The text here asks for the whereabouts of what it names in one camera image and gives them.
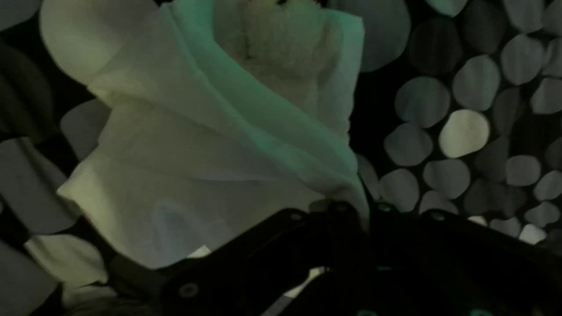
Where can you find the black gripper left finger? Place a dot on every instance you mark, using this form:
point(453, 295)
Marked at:
point(264, 263)

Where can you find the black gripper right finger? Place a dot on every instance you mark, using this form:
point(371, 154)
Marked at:
point(457, 263)

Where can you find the white cloth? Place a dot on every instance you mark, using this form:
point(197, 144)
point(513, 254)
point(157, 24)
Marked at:
point(204, 163)

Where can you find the pebble pattern dark bedspread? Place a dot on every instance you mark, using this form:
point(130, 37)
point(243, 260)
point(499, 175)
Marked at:
point(467, 88)

